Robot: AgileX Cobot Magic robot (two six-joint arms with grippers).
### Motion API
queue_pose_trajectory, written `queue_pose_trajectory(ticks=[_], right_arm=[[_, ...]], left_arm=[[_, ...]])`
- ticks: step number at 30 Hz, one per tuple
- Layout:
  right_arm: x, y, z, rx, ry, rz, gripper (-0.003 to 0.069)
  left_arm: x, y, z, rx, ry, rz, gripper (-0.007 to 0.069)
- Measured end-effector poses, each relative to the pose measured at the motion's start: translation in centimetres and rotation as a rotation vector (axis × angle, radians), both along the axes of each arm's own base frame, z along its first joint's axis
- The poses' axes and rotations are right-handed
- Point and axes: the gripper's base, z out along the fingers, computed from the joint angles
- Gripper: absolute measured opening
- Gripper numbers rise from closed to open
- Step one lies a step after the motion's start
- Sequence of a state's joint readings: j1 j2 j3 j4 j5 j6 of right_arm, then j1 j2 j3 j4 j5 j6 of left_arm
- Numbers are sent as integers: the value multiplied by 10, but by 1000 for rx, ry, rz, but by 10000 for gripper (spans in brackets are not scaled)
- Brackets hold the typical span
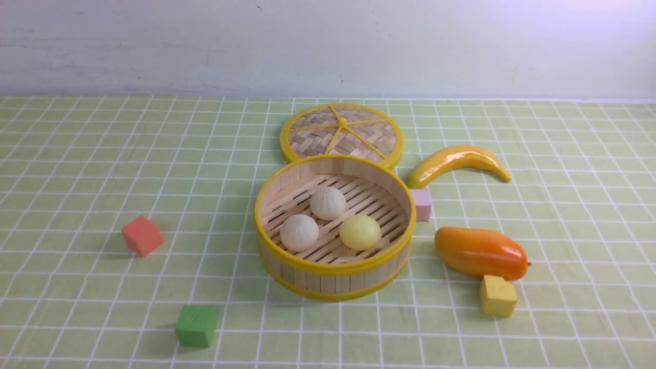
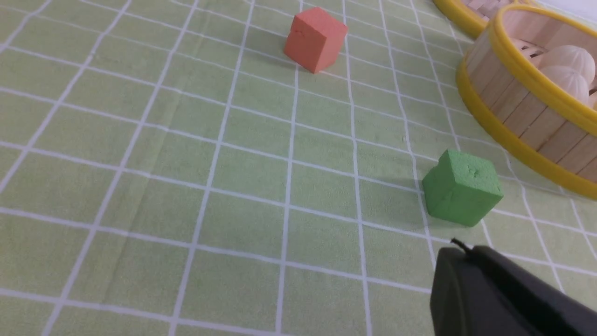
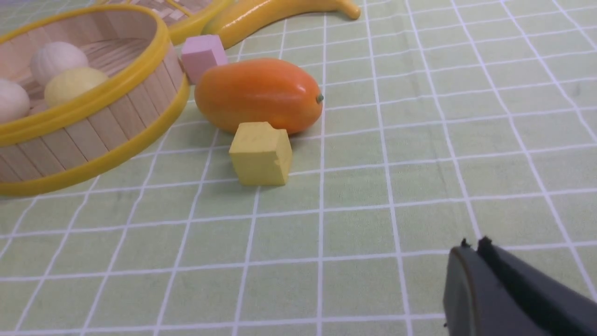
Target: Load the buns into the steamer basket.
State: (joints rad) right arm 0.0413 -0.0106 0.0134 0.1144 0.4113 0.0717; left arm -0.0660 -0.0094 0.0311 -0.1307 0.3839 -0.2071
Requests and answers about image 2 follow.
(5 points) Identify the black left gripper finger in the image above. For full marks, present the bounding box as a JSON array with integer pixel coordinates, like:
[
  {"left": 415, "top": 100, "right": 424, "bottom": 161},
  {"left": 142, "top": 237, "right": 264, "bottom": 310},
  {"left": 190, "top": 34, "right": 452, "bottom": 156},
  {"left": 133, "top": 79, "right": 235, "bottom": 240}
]
[{"left": 430, "top": 239, "right": 597, "bottom": 336}]

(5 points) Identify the white bun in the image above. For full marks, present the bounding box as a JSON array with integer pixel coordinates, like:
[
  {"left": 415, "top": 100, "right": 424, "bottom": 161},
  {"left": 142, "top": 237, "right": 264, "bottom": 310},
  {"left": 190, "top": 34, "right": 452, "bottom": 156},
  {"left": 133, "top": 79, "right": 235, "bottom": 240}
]
[
  {"left": 539, "top": 65, "right": 589, "bottom": 105},
  {"left": 539, "top": 45, "right": 596, "bottom": 84}
]

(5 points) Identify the yellow bun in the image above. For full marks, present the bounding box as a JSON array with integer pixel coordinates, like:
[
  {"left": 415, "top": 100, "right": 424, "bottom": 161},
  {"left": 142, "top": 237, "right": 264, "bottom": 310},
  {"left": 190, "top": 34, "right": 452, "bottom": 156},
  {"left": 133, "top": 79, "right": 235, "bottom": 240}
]
[{"left": 587, "top": 89, "right": 597, "bottom": 111}]

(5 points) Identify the bamboo steamer tray yellow rim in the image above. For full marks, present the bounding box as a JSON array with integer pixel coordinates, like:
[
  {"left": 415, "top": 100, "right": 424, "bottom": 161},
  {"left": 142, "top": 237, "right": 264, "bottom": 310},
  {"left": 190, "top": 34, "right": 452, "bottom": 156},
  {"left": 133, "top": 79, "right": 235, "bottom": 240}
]
[{"left": 456, "top": 4, "right": 597, "bottom": 199}]

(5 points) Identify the woven bamboo steamer lid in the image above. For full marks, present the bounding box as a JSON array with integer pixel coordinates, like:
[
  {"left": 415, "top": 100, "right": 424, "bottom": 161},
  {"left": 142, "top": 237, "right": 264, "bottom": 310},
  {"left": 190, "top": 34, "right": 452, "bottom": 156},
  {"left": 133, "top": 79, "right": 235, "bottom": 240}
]
[{"left": 433, "top": 0, "right": 540, "bottom": 40}]

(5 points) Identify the green foam cube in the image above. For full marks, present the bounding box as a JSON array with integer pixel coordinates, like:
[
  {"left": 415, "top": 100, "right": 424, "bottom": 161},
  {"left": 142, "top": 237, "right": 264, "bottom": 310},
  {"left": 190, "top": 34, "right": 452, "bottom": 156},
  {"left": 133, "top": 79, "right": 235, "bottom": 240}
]
[{"left": 422, "top": 149, "right": 503, "bottom": 227}]

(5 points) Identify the red foam cube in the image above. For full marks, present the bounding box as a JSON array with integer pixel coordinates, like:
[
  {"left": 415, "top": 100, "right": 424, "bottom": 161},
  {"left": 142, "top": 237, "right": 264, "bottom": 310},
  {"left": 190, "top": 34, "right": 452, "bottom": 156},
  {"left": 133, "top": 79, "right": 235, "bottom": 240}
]
[{"left": 283, "top": 7, "right": 348, "bottom": 74}]

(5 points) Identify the green checkered tablecloth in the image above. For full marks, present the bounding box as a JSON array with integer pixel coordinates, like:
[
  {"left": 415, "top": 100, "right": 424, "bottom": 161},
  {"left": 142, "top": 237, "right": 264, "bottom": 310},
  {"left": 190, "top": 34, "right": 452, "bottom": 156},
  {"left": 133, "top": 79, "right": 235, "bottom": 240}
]
[{"left": 0, "top": 0, "right": 596, "bottom": 336}]

